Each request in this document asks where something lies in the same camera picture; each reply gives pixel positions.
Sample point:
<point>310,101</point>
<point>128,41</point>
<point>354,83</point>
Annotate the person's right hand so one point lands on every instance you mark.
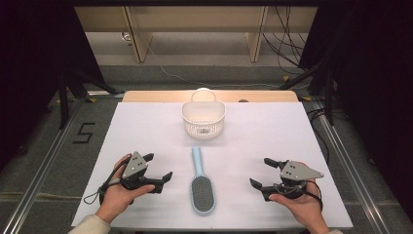
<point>302,208</point>

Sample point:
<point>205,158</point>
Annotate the black metal stand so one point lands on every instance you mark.
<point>329,97</point>
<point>63,97</point>

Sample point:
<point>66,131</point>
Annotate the light wooden table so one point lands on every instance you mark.
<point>156,96</point>

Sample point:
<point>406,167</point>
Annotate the light blue hairbrush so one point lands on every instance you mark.
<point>202,191</point>

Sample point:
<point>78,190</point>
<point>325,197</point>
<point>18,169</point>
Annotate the dark curtain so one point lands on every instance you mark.
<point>373,81</point>
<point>32,65</point>

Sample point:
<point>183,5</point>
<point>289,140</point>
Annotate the beige wooden furniture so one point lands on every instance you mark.
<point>195,19</point>

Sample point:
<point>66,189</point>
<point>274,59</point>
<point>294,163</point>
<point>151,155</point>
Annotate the white table mat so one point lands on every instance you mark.
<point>246,136</point>

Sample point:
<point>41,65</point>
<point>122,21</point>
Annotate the metal floor rail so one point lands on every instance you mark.
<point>350,162</point>
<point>35,188</point>

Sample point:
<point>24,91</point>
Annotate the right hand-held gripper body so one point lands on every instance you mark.
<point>296,172</point>

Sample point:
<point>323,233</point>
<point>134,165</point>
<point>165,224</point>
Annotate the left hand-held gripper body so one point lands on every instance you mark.
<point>135,166</point>

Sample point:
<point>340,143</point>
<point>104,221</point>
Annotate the person's left hand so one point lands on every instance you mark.
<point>118,198</point>

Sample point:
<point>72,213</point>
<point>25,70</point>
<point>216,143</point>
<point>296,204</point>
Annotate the white plastic basket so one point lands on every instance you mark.
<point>203,122</point>

